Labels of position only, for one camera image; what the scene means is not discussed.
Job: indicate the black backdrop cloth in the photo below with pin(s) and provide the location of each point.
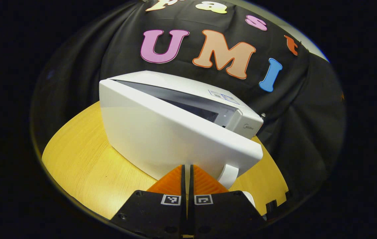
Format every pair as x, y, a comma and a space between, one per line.
301, 132

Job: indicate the white food plate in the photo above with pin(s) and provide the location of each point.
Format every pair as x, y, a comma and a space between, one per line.
249, 198

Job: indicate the white microwave oven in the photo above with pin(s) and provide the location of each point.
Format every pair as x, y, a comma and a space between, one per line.
161, 132

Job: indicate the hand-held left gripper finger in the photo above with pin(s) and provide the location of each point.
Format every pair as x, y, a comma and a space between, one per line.
191, 182
183, 182

